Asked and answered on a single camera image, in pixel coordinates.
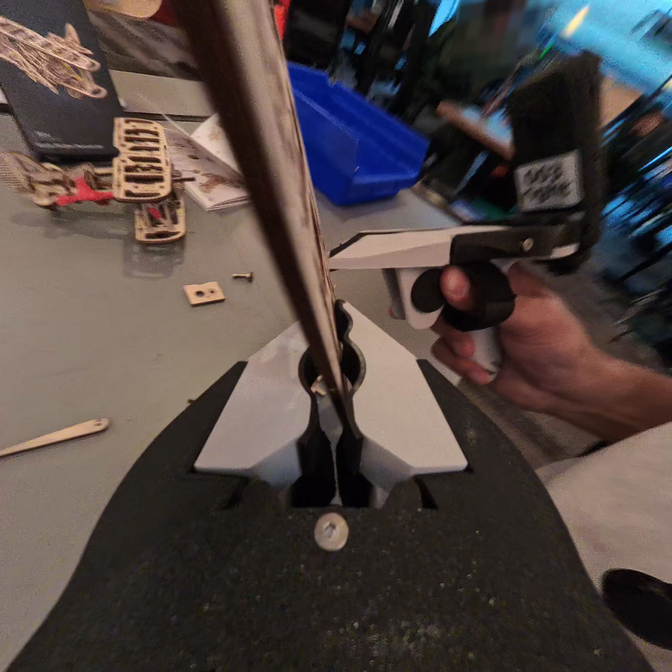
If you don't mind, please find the wooden wedge stick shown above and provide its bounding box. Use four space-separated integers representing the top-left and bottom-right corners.
0 417 111 459

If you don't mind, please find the square wooden plate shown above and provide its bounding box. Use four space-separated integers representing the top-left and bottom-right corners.
183 281 227 307

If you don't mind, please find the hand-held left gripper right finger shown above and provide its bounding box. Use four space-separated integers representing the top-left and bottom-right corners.
335 300 469 507

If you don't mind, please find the grey desk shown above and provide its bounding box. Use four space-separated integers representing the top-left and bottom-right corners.
0 68 505 670

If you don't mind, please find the instruction booklet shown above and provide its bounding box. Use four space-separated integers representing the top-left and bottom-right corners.
167 113 254 212

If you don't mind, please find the black model kit box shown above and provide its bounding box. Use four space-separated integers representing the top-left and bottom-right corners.
0 0 128 165

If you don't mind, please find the blue plastic bin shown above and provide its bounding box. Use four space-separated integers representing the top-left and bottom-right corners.
286 60 432 207

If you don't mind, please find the wooden parts sheet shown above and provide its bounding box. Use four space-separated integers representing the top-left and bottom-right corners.
172 0 354 421

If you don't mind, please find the wooden model vehicle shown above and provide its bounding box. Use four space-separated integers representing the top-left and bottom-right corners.
0 117 196 245

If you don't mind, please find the black lanyard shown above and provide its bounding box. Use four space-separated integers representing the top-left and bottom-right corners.
601 568 672 651

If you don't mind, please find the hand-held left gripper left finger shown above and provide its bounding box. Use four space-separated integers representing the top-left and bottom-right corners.
193 319 337 506

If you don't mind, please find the person's right hand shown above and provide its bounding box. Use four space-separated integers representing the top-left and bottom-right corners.
430 261 606 413

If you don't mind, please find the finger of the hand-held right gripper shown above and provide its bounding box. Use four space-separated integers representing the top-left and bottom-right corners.
328 226 464 271

